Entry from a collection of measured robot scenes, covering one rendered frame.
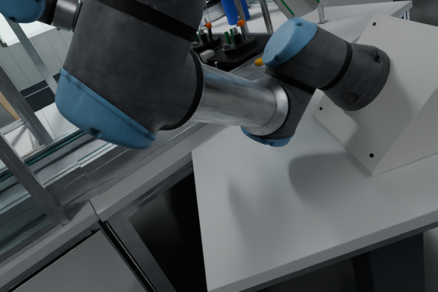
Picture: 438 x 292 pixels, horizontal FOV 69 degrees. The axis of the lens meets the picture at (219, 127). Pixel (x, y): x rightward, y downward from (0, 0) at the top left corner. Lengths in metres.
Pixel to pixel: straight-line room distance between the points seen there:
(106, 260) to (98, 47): 0.77
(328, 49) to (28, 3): 0.56
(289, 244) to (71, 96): 0.43
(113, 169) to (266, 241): 0.51
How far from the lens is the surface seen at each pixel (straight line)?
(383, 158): 0.68
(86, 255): 0.98
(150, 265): 1.08
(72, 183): 0.95
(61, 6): 0.79
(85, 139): 1.19
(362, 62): 0.73
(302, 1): 1.43
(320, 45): 0.67
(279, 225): 0.63
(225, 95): 0.45
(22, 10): 0.67
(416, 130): 0.68
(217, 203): 0.72
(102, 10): 0.32
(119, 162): 0.95
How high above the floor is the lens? 1.32
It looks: 28 degrees down
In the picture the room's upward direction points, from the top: 22 degrees counter-clockwise
